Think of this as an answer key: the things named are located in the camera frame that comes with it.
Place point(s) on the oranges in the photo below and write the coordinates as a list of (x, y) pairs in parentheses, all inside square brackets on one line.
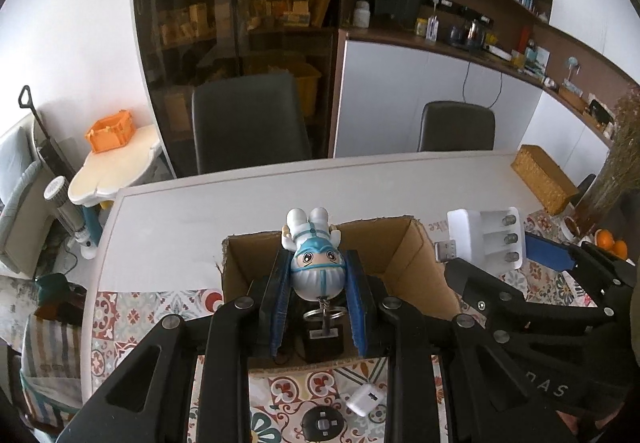
[(606, 241)]

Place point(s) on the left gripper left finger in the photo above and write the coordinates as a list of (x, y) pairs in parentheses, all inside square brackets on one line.
[(147, 398)]

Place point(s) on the black round plug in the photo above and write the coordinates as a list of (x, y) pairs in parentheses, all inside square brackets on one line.
[(321, 424)]

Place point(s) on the grey sofa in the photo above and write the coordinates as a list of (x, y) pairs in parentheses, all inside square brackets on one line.
[(26, 217)]

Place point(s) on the operator right hand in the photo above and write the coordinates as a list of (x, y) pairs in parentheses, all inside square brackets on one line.
[(586, 428)]

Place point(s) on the black dining chair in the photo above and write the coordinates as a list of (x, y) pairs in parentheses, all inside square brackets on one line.
[(248, 121), (455, 126)]

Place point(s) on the white cube charger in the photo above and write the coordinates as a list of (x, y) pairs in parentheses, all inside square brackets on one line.
[(365, 399)]

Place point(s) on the white battery charger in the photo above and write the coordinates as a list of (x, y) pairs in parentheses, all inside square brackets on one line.
[(493, 241)]

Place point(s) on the brown cardboard box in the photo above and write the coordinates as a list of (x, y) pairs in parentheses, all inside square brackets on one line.
[(397, 251)]

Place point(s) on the dried flower bunch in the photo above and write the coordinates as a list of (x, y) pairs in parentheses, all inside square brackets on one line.
[(620, 171)]

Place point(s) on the dark glass cabinet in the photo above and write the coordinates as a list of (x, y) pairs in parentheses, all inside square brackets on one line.
[(187, 43)]

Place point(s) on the vacuum cleaner handle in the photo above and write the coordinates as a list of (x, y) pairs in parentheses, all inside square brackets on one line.
[(46, 147)]

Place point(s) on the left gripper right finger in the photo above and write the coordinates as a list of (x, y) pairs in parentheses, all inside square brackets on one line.
[(447, 380)]

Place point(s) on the orange plastic crate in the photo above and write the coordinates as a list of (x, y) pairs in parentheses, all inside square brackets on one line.
[(111, 132)]

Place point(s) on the astronaut figurine keychain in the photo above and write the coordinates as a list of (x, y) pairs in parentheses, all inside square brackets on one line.
[(317, 268)]

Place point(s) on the patterned floral table mat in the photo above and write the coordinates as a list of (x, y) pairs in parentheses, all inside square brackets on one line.
[(280, 398)]

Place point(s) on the woven yellow basket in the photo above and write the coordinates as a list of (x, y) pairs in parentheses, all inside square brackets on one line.
[(544, 178)]

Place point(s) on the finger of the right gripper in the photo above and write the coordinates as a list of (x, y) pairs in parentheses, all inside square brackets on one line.
[(606, 279), (480, 287)]

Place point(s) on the white side table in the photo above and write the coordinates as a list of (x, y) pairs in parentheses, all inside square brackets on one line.
[(103, 175)]

